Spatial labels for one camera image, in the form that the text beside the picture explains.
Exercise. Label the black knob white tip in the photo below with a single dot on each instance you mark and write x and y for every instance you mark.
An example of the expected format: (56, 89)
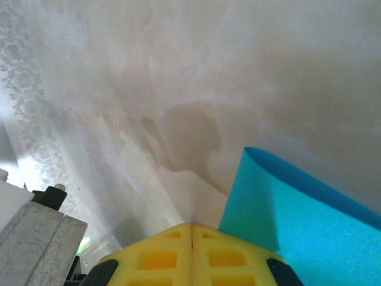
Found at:
(50, 196)

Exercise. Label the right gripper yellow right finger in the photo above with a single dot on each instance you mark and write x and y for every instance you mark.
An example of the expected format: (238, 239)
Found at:
(202, 253)

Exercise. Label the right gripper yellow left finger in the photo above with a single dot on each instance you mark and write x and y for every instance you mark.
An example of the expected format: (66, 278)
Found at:
(134, 253)

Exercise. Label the blue paper sheet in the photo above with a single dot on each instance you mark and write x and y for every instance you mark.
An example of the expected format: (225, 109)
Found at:
(297, 223)

